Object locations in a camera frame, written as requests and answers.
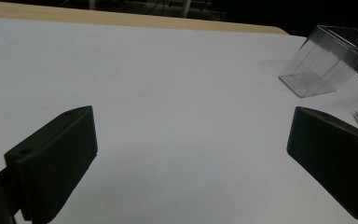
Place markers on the clear plastic container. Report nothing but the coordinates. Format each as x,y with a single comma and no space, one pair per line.
323,67

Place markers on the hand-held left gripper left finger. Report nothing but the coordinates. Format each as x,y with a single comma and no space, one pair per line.
54,161

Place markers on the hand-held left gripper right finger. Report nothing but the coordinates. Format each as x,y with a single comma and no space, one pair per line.
332,155

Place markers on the metal stand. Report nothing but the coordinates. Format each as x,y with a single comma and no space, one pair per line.
186,7

